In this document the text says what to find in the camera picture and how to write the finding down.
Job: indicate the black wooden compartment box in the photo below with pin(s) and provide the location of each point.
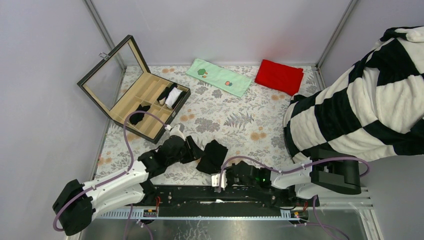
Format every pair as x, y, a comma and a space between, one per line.
122, 81

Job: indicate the black white checkered blanket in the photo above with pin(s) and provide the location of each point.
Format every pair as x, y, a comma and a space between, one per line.
374, 110

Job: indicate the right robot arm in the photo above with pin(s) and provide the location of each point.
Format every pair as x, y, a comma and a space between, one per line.
324, 171

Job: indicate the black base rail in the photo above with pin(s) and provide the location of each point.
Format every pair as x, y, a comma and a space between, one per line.
238, 201

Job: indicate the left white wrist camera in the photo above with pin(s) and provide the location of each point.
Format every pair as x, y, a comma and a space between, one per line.
176, 130

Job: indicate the black rolled sock in box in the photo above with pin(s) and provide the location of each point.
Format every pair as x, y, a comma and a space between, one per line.
165, 93

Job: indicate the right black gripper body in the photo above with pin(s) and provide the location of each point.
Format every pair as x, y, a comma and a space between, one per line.
232, 179

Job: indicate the red folded cloth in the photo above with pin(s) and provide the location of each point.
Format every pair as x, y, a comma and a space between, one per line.
279, 77

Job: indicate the black garment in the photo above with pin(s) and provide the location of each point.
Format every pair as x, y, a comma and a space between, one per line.
211, 162

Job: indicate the black underwear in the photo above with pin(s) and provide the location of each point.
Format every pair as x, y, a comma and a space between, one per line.
138, 117

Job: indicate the light green printed cloth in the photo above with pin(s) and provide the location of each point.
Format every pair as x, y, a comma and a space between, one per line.
219, 77

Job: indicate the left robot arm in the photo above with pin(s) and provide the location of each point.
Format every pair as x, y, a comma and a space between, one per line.
80, 203

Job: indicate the white rolled cloth in box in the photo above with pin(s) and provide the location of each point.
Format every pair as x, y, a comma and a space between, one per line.
172, 97

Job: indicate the floral patterned table mat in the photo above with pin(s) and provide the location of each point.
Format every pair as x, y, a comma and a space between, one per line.
248, 126

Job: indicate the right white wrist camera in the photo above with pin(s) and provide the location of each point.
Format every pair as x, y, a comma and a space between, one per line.
218, 180

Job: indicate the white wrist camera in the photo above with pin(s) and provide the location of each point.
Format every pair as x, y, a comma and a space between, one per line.
176, 130
218, 180

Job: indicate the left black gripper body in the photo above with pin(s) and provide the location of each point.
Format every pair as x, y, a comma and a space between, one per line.
180, 157

